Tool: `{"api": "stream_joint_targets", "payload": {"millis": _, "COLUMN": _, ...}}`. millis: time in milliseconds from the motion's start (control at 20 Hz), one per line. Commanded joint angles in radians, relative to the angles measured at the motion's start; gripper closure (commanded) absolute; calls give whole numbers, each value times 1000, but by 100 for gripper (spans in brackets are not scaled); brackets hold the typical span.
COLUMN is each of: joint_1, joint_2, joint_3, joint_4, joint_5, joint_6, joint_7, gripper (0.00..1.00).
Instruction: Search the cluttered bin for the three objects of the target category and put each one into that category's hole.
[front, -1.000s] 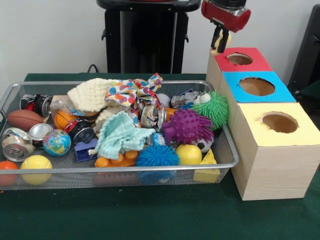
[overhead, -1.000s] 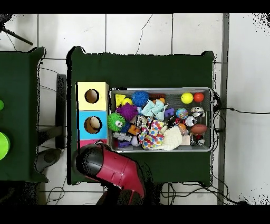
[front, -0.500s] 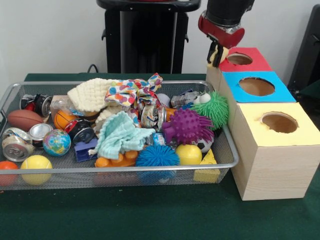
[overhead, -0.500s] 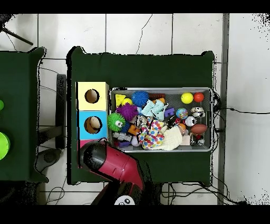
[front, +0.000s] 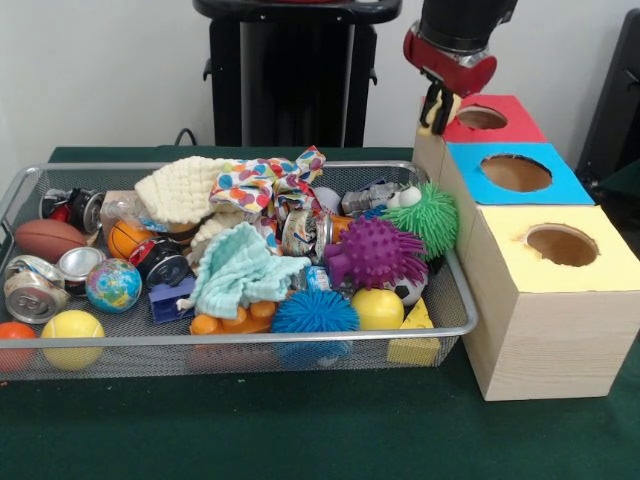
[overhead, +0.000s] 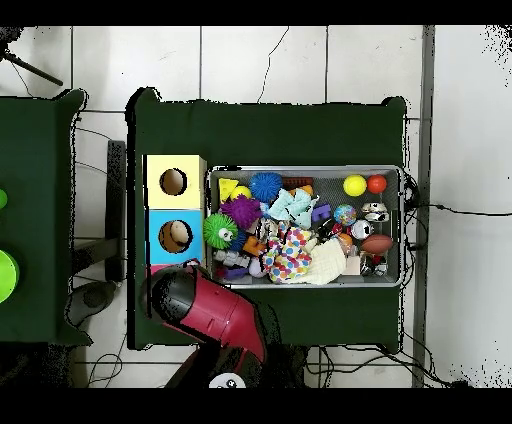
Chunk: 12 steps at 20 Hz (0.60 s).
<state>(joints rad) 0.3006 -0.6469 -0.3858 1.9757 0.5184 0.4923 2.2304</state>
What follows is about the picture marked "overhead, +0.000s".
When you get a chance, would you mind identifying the green spiky ball with eyes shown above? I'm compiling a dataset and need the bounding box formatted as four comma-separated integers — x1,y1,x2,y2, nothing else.
202,212,240,250

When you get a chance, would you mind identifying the colourful patterned cloth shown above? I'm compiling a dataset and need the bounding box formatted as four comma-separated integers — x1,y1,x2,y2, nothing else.
260,225,314,284

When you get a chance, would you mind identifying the cream white cloth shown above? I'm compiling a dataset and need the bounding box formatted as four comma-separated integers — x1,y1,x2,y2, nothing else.
295,237,348,286

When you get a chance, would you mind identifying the wooden box with three holes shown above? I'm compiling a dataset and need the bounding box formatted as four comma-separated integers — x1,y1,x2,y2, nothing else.
143,154,210,277

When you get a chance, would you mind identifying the shallow clear mesh bin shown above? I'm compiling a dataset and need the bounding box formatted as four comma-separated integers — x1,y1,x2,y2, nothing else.
206,164,404,290

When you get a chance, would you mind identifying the purple spiky toy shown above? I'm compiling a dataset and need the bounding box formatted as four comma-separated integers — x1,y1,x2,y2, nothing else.
219,194,263,230

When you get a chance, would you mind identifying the crushed silver drink can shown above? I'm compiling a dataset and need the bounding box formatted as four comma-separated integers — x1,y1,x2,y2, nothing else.
255,217,278,241

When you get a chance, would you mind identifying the blue spiky ball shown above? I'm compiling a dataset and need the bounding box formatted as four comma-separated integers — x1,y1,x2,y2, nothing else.
228,229,248,253
248,172,284,204

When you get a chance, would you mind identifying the light blue cloth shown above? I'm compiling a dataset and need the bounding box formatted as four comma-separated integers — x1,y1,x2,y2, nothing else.
266,187,320,230

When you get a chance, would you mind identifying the silver toy robot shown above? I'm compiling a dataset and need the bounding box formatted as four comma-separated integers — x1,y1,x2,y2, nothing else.
212,249,252,269

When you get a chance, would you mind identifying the yellow ball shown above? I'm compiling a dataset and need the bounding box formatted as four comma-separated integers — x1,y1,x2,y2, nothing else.
342,174,368,198

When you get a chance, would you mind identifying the dark green side tablecloth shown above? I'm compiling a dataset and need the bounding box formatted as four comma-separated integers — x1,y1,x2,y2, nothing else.
0,89,94,346

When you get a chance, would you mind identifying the lime green bowl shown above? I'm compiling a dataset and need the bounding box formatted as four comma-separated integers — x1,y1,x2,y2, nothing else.
0,249,20,304

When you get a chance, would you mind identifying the black tripod leg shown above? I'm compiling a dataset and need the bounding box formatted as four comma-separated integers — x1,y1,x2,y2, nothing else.
0,47,64,87

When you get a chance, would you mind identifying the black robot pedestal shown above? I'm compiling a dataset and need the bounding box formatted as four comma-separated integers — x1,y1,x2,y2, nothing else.
263,344,311,388

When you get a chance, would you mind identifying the black cable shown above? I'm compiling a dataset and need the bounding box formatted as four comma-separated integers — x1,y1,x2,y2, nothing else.
411,202,512,218

